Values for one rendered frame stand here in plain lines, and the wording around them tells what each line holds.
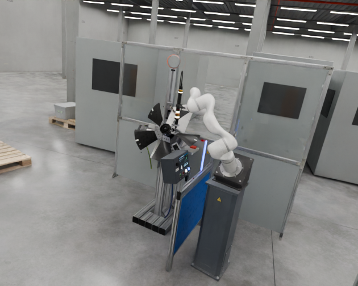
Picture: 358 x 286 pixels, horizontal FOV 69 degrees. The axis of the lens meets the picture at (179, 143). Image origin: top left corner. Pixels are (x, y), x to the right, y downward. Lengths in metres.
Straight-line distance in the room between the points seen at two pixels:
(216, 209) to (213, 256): 0.48
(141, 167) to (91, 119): 1.75
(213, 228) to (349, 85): 4.04
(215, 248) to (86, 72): 3.85
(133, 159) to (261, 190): 1.88
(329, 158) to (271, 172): 2.74
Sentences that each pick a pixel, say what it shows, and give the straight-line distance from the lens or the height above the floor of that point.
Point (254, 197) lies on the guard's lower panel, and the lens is 3.45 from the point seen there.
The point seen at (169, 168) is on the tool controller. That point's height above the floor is 1.17.
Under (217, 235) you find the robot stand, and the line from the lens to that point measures 2.52.
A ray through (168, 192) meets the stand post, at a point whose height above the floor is 0.29.
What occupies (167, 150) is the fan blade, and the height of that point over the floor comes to 1.02.
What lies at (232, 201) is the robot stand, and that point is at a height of 0.84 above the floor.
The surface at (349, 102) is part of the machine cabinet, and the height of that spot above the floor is 1.55.
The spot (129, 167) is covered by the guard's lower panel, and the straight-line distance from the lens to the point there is 4.10.
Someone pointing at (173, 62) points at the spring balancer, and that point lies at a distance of 3.30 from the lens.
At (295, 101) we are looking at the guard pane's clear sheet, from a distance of 3.12.
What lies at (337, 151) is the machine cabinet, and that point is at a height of 0.62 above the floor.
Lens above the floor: 1.93
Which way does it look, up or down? 18 degrees down
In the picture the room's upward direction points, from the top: 8 degrees clockwise
